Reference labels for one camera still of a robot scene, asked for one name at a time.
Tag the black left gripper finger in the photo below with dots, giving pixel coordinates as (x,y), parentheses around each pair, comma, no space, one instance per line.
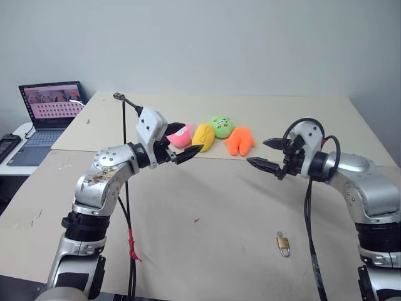
(188,153)
(174,128)

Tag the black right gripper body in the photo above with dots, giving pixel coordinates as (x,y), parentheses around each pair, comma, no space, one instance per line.
(294,158)

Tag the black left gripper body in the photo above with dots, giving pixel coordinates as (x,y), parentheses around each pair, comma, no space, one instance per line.
(162,153)

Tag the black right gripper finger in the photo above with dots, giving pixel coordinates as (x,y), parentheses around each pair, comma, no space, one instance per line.
(275,144)
(266,166)

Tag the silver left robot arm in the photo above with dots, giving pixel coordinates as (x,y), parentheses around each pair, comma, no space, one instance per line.
(103,175)

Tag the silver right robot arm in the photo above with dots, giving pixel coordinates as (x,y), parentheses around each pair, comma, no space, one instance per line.
(366,185)

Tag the pink plush toy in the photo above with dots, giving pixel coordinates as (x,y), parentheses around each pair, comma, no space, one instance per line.
(180,136)

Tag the yellow plush toy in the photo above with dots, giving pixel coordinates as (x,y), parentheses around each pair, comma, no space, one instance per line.
(204,136)

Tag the orange plush toy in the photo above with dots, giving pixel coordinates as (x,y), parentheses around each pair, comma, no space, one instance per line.
(240,141)

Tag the green plush toy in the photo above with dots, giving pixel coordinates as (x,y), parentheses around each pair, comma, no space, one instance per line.
(222,126)

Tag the brass padlock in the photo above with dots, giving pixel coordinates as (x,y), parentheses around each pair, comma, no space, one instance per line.
(283,243)

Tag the red tape wrap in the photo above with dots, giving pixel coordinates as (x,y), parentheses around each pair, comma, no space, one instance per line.
(133,246)

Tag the grey open laptop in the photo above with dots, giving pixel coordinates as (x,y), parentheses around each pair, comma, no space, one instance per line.
(47,125)

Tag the white side table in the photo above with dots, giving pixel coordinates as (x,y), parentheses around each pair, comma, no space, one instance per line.
(18,171)

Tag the black flat device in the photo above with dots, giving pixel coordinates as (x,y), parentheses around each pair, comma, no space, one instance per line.
(7,145)

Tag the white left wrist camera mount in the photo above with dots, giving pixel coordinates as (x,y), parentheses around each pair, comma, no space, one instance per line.
(149,127)

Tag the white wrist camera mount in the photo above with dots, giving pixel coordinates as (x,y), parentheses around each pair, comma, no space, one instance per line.
(149,127)
(310,135)

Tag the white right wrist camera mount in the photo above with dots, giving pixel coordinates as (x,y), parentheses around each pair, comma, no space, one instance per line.
(310,135)

